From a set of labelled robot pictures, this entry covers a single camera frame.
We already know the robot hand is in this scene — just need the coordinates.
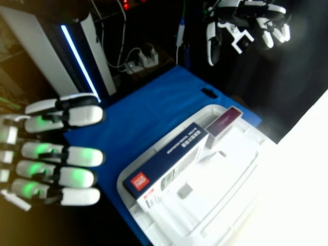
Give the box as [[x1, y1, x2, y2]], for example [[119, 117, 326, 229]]
[[206, 0, 292, 67], [0, 92, 105, 212]]

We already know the small maroon box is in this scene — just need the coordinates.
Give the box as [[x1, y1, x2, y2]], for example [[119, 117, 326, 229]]
[[206, 106, 243, 150]]

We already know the navy blue product box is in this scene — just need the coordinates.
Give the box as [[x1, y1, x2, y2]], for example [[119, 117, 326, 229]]
[[122, 122, 211, 213]]

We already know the black cloth backdrop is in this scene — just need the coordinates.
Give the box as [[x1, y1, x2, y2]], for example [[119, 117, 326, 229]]
[[184, 0, 328, 144]]

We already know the blue cloth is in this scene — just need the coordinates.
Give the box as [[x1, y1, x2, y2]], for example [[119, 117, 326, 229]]
[[63, 65, 262, 246]]

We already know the white tower with light strip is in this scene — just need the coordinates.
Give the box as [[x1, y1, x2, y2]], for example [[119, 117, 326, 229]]
[[0, 5, 117, 103]]

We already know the white power strip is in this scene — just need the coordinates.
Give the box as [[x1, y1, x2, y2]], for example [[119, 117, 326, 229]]
[[125, 46, 159, 75]]

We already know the white adapter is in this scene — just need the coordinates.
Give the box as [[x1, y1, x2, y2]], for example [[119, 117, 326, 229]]
[[176, 23, 187, 48]]

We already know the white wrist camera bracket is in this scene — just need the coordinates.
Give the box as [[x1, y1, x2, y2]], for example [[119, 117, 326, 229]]
[[217, 21, 255, 54]]

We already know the white cable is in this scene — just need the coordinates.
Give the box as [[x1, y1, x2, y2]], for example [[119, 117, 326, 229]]
[[106, 0, 144, 70]]

